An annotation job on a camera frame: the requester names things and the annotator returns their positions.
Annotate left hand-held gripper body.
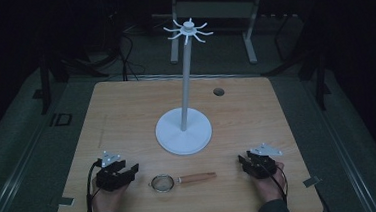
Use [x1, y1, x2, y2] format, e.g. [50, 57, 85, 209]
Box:
[93, 148, 130, 194]

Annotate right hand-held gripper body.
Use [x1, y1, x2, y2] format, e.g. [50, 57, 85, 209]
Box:
[242, 142, 285, 181]

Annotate small strainer with wooden handle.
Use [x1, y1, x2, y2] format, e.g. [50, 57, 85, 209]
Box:
[147, 169, 219, 194]

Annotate white hook stand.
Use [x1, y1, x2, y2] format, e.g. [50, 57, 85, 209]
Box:
[147, 16, 223, 158]

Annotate person's left hand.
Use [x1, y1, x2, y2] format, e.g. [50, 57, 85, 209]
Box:
[91, 175, 132, 212]

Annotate person's right hand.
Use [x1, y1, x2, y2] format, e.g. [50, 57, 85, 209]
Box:
[248, 160, 290, 205]

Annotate grey tape strip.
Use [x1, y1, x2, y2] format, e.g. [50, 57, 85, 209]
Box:
[301, 175, 323, 189]
[57, 195, 76, 208]

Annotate black metal stand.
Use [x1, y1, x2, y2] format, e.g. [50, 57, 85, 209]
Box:
[310, 47, 333, 112]
[29, 54, 54, 117]

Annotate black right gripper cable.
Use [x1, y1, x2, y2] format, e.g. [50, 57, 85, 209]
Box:
[258, 160, 291, 206]

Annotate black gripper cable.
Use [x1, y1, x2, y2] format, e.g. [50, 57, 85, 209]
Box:
[83, 160, 105, 212]
[258, 160, 291, 206]

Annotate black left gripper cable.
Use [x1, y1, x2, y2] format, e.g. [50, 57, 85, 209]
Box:
[83, 160, 105, 212]

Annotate black floor cables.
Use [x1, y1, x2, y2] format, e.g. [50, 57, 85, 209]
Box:
[60, 28, 148, 87]

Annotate grey metal table frame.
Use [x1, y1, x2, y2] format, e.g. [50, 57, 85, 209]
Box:
[165, 0, 271, 71]

